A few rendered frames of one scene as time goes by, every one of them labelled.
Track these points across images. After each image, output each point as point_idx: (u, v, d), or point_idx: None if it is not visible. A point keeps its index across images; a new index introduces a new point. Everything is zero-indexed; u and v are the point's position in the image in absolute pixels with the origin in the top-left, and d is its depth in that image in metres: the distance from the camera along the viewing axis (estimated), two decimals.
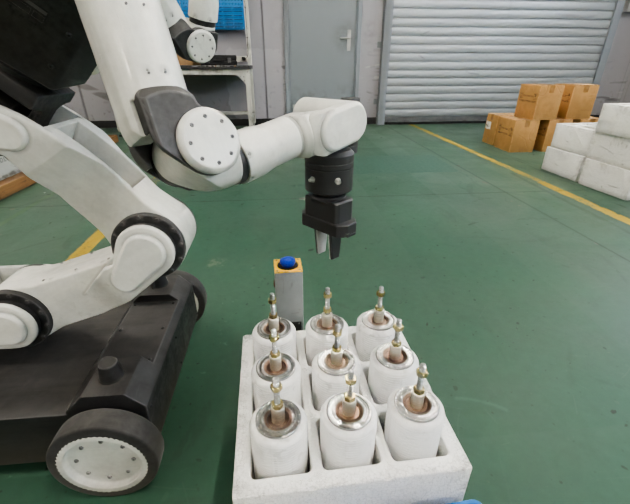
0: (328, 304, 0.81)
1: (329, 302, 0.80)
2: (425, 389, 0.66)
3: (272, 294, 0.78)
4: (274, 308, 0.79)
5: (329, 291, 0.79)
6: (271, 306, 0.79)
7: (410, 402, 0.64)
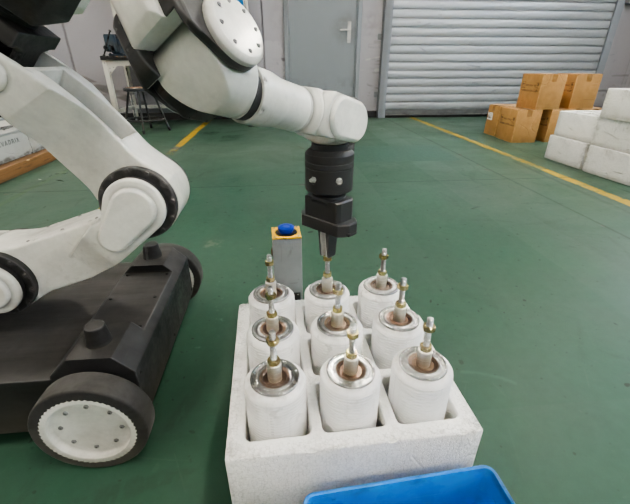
0: (327, 270, 0.77)
1: (325, 265, 0.77)
2: (432, 349, 0.62)
3: (269, 255, 0.74)
4: (271, 271, 0.75)
5: (325, 253, 0.75)
6: (268, 268, 0.75)
7: (416, 361, 0.59)
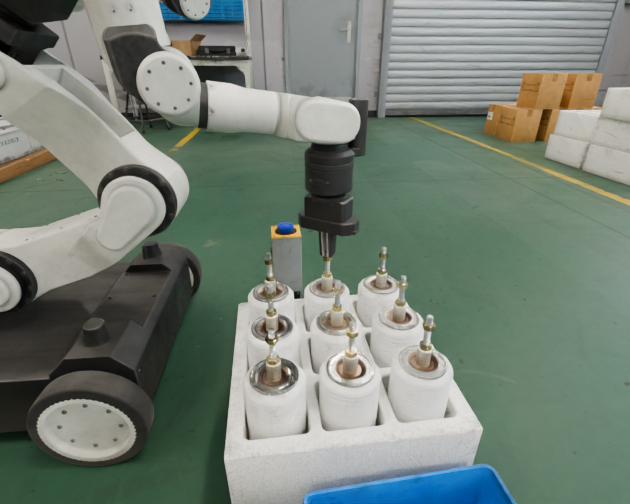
0: (327, 268, 0.78)
1: (329, 265, 0.77)
2: (432, 348, 0.62)
3: (268, 254, 0.73)
4: (271, 270, 0.75)
5: None
6: (268, 267, 0.75)
7: (416, 360, 0.59)
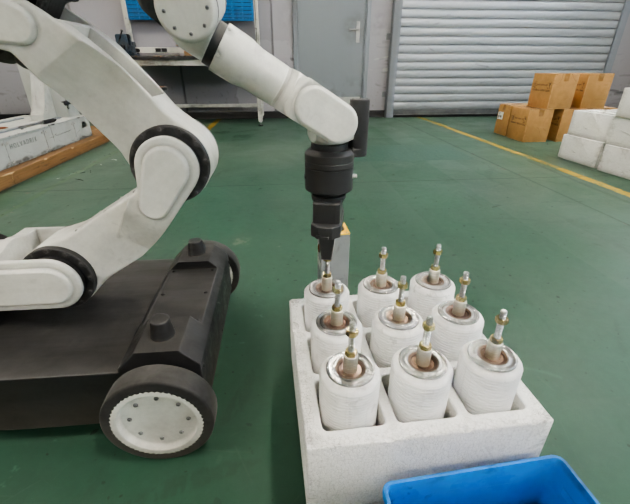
0: (384, 267, 0.78)
1: (382, 263, 0.78)
2: None
3: None
4: (327, 265, 0.77)
5: (383, 251, 0.76)
6: (329, 263, 0.76)
7: (485, 353, 0.61)
